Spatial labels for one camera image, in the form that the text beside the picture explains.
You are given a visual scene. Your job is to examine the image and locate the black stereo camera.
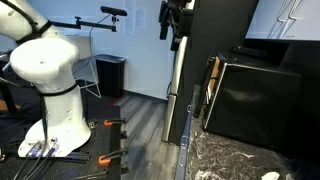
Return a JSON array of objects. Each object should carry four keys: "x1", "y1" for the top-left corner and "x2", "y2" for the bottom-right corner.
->
[{"x1": 100, "y1": 5, "x2": 128, "y2": 18}]

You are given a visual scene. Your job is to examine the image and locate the black trash bin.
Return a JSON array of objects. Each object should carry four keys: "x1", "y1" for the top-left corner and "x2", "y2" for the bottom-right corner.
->
[{"x1": 94, "y1": 53, "x2": 128, "y2": 99}]

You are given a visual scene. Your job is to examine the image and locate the black perforated robot table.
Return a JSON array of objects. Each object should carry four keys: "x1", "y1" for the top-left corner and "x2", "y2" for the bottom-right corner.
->
[{"x1": 0, "y1": 118, "x2": 129, "y2": 180}]

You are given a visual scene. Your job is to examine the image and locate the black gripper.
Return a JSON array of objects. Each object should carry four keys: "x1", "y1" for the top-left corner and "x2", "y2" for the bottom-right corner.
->
[{"x1": 159, "y1": 0, "x2": 195, "y2": 52}]

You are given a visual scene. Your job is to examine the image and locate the robot base cable bundle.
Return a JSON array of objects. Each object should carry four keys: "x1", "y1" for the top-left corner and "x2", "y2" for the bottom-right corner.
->
[{"x1": 13, "y1": 139, "x2": 61, "y2": 180}]

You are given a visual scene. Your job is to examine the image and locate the white upper cabinet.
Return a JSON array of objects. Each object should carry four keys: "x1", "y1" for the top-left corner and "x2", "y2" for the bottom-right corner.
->
[{"x1": 245, "y1": 0, "x2": 320, "y2": 42}]

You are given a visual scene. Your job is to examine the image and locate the black camera boom bar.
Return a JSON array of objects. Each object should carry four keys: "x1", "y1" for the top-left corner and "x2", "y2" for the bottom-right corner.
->
[{"x1": 49, "y1": 15, "x2": 118, "y2": 33}]

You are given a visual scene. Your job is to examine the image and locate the long stainless refrigerator handle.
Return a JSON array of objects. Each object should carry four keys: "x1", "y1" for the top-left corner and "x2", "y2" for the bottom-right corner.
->
[{"x1": 169, "y1": 0, "x2": 197, "y2": 98}]

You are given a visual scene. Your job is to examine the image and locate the black stainless microwave body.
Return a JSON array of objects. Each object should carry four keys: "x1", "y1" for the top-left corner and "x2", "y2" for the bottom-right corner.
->
[{"x1": 201, "y1": 49, "x2": 303, "y2": 148}]

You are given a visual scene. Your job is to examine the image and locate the black refrigerator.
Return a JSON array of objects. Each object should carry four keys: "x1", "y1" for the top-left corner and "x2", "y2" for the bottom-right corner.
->
[{"x1": 161, "y1": 0, "x2": 260, "y2": 147}]

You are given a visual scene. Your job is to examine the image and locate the small white object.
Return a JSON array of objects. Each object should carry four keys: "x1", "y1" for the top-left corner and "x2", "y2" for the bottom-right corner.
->
[{"x1": 261, "y1": 171, "x2": 281, "y2": 180}]

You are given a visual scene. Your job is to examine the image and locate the short stainless refrigerator handle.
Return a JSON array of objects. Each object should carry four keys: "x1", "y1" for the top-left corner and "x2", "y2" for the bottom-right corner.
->
[{"x1": 161, "y1": 94, "x2": 178, "y2": 143}]

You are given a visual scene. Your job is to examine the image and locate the black microwave door with window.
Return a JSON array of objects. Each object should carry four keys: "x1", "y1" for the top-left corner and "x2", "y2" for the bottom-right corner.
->
[{"x1": 200, "y1": 54, "x2": 228, "y2": 131}]

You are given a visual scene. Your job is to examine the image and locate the black power strip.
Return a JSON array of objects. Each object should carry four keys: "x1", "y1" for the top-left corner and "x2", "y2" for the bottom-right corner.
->
[{"x1": 231, "y1": 45, "x2": 269, "y2": 59}]

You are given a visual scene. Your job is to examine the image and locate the white lower cabinets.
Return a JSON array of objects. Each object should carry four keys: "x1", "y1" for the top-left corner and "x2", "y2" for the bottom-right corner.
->
[{"x1": 174, "y1": 104, "x2": 194, "y2": 180}]

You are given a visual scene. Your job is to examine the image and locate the orange black bar clamp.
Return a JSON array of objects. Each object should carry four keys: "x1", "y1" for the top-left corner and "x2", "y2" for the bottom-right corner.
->
[
  {"x1": 98, "y1": 148, "x2": 129, "y2": 167},
  {"x1": 103, "y1": 117, "x2": 128, "y2": 128}
]

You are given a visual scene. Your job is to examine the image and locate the black stand pole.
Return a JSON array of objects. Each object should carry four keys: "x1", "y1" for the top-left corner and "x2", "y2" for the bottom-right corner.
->
[{"x1": 0, "y1": 74, "x2": 18, "y2": 114}]

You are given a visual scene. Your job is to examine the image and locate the white upper cabinet handle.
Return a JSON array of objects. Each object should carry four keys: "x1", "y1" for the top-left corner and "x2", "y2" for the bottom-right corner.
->
[
  {"x1": 281, "y1": 0, "x2": 303, "y2": 39},
  {"x1": 268, "y1": 0, "x2": 292, "y2": 39}
]

